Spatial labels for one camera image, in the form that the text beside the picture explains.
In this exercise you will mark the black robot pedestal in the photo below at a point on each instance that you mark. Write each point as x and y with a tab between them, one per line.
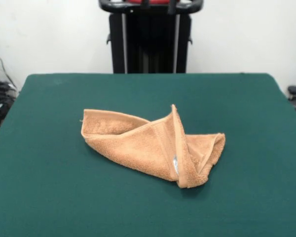
150	49

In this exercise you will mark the dark green tablecloth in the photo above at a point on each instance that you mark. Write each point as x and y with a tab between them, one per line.
64	197

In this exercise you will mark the tan terry towel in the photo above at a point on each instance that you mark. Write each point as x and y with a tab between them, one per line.
138	148

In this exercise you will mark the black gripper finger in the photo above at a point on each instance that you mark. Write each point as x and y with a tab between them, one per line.
145	2
172	5

